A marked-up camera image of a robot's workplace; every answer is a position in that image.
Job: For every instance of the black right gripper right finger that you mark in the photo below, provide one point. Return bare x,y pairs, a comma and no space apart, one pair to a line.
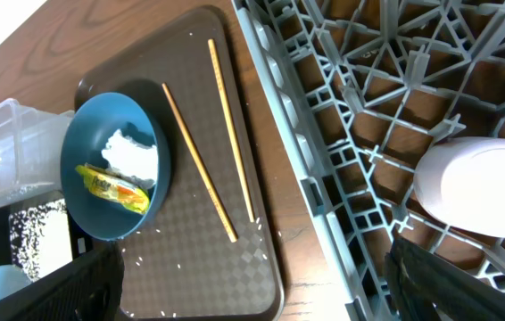
423,286

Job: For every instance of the brown serving tray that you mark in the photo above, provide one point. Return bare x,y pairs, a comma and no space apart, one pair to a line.
208,253

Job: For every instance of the grey dishwasher rack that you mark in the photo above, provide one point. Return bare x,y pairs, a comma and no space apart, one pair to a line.
360,90

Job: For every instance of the clear plastic waste bin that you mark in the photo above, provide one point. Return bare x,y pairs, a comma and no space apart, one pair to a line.
30,150

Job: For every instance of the black food waste tray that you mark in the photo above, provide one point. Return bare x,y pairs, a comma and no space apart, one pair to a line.
80,241

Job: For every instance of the white tissue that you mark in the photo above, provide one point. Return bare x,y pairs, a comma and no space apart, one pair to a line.
131,160

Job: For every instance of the yellow pandan cake wrapper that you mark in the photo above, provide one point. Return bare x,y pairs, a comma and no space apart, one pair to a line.
114,189

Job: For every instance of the dark blue bowl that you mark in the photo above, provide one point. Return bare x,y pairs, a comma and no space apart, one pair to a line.
93,123

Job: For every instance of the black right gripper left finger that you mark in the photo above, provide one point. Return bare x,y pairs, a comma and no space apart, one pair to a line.
88,288

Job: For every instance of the pile of rice grains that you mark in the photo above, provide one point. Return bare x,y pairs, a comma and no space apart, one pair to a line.
39,238

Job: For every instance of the wooden chopstick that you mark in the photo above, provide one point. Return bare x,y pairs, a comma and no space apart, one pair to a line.
230,127
202,170

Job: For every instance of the pale pink cup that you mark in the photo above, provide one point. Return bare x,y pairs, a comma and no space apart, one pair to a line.
462,184

